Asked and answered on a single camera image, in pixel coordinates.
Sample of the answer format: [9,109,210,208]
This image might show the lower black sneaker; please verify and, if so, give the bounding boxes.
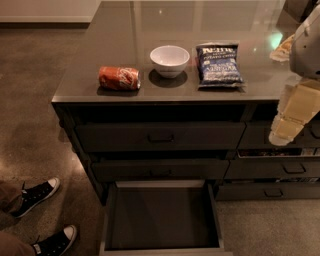
[32,225,77,256]

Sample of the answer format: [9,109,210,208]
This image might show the top right drawer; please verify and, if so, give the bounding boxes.
[238,120,320,149]

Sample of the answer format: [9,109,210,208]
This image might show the red soda can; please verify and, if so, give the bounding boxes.
[98,66,140,91]

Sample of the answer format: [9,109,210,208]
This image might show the bottom right drawer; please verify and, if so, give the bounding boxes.
[216,183,320,201]

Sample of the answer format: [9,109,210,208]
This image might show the brown trouser leg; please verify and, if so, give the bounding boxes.
[0,180,22,213]
[0,232,36,256]

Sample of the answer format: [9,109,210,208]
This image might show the lower brown trouser leg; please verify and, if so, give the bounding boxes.
[0,232,36,256]

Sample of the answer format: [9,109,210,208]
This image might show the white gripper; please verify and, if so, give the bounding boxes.
[269,35,320,146]

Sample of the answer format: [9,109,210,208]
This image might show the blue chip bag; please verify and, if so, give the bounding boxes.
[196,42,243,88]

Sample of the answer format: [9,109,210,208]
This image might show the middle left drawer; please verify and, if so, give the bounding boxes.
[91,159,229,182]

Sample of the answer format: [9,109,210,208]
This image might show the upper black sneaker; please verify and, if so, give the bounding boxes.
[12,177,60,218]

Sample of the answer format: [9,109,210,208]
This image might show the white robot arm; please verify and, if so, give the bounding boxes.
[269,4,320,146]

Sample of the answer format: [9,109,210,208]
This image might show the open bottom left drawer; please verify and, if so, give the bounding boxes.
[99,180,233,256]

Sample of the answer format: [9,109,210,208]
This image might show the black sneaker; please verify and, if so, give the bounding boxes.
[32,225,77,256]
[12,177,60,218]

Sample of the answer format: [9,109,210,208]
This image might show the upper brown trouser leg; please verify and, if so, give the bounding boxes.
[0,180,22,213]

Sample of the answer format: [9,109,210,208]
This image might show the middle right drawer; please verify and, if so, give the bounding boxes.
[225,148,320,180]

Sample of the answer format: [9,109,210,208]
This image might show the top left drawer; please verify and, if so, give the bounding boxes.
[75,122,245,152]

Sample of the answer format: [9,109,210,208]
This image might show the white bowl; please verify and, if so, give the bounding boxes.
[150,45,190,78]

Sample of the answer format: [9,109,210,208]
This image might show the dark cabinet counter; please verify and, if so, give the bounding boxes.
[52,0,320,200]

